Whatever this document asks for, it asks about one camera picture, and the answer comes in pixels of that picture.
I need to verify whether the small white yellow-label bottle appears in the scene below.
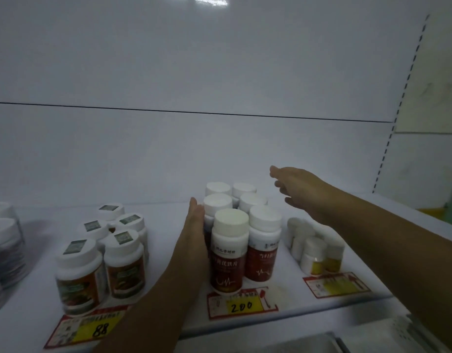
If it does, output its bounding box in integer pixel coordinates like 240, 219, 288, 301
300, 237, 328, 276
323, 235, 346, 273
284, 217, 304, 250
291, 224, 316, 262

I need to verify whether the white metal shelf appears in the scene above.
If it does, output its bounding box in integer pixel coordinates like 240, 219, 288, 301
0, 193, 452, 353

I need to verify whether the brown-label bottle with white cap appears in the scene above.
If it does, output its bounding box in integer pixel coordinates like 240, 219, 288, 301
83, 218, 110, 254
98, 202, 125, 222
115, 213, 149, 265
55, 238, 108, 316
103, 229, 146, 300

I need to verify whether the person's left forearm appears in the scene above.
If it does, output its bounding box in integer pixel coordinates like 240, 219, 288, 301
95, 264, 211, 353

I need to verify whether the yellow and green object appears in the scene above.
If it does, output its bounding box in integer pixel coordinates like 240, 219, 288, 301
416, 185, 452, 229

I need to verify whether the red and yellow price tag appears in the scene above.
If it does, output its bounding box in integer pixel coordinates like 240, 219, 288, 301
303, 271, 371, 299
206, 286, 279, 320
44, 306, 130, 350

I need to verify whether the person's right hand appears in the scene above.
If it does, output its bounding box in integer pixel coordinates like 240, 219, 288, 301
269, 165, 341, 222

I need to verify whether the person's left hand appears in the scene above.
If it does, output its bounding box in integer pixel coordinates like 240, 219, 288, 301
172, 196, 212, 280

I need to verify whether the person's right forearm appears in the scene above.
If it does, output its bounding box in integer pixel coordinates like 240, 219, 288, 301
327, 188, 452, 353

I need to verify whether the perforated white shelf upright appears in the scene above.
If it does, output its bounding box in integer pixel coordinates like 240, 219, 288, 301
372, 14, 431, 194

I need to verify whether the group of red-label bottles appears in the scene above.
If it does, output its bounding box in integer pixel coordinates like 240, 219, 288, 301
203, 181, 282, 296

